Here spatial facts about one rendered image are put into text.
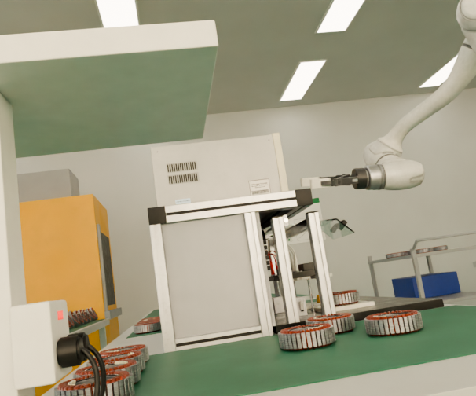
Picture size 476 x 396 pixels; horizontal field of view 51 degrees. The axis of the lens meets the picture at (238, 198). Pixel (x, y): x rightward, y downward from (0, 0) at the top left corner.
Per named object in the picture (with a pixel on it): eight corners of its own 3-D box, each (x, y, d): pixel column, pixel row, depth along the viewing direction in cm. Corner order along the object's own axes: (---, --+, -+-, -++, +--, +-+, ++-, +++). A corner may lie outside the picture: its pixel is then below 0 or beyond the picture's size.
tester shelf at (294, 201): (269, 232, 201) (267, 221, 202) (313, 204, 135) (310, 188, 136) (159, 247, 195) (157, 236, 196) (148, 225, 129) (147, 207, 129)
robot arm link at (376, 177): (375, 188, 182) (360, 190, 181) (374, 163, 181) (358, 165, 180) (386, 190, 173) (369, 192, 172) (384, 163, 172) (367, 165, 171)
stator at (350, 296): (353, 301, 159) (350, 289, 160) (365, 302, 148) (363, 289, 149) (319, 306, 158) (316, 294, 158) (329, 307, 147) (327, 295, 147)
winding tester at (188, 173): (265, 218, 191) (257, 166, 194) (290, 198, 148) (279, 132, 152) (162, 232, 185) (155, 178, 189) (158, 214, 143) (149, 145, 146)
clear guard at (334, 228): (334, 239, 201) (331, 225, 202) (354, 232, 178) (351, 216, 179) (254, 250, 197) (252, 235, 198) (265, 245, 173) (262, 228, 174)
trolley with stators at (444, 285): (447, 351, 454) (424, 241, 471) (521, 368, 356) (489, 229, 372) (385, 362, 446) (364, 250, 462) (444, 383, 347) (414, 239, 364)
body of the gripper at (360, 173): (369, 189, 172) (343, 192, 171) (360, 188, 181) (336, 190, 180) (368, 167, 172) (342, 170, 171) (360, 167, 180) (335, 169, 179)
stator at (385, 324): (400, 326, 108) (397, 309, 109) (436, 328, 98) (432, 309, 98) (356, 335, 104) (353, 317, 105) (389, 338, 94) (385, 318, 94)
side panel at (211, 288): (272, 334, 130) (253, 213, 135) (273, 335, 127) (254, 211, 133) (164, 352, 126) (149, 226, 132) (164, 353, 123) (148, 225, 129)
